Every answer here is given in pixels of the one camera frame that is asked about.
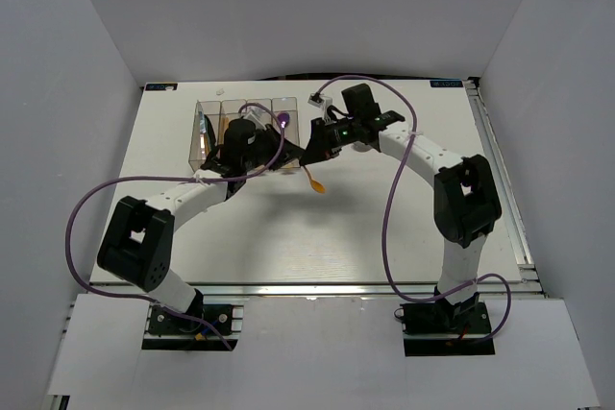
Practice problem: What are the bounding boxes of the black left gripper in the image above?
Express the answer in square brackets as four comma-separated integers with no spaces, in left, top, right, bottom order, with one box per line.
[241,124,304,171]

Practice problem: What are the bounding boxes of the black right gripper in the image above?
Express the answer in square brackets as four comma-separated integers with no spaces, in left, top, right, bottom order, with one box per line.
[299,116,360,166]

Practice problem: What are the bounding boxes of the orange plastic spoon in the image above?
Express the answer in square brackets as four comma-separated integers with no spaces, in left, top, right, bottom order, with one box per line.
[302,166,326,194]

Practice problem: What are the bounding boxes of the gold spoon ornate handle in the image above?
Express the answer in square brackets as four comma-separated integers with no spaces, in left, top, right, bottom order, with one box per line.
[277,111,290,130]

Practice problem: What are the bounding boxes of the orange chopstick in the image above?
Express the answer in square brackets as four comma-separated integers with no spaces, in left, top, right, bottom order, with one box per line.
[219,116,229,144]

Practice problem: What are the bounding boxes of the black knife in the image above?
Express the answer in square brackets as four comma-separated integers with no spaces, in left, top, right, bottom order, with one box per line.
[201,114,217,156]

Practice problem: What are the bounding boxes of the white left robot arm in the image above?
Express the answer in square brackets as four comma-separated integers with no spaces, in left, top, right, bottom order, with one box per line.
[97,117,304,332]

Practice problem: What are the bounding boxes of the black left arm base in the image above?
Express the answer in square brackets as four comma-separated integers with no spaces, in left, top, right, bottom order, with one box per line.
[141,302,244,352]

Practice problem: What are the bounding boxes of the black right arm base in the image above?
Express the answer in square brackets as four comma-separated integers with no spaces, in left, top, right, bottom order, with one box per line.
[394,294,496,357]

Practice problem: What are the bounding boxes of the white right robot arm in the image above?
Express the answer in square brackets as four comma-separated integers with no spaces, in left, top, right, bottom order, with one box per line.
[300,84,502,332]

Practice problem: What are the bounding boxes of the clear four-slot utensil organizer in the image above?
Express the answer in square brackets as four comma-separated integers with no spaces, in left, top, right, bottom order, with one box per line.
[188,97,303,178]

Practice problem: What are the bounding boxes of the black XDOF label right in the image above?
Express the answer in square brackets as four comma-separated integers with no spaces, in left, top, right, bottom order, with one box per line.
[430,79,464,88]

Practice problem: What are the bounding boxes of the black xdof label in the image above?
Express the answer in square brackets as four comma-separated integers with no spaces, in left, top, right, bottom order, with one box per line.
[144,83,178,91]
[430,79,464,88]

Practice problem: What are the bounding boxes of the black XDOF label left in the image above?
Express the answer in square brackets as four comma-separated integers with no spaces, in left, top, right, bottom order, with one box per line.
[144,83,178,91]

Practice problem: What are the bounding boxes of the white front panel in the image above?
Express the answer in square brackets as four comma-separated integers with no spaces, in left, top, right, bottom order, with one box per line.
[49,295,599,409]

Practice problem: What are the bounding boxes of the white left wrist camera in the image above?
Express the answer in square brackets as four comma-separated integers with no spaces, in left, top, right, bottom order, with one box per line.
[240,104,270,130]

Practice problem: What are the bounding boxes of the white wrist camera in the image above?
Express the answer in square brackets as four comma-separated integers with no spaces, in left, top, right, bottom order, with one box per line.
[240,104,270,130]
[307,92,332,118]

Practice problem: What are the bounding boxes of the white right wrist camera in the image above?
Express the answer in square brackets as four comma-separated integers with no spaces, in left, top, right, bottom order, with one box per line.
[307,92,332,118]

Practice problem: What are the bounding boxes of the aluminium frame rail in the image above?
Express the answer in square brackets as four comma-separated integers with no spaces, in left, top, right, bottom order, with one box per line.
[464,77,547,298]

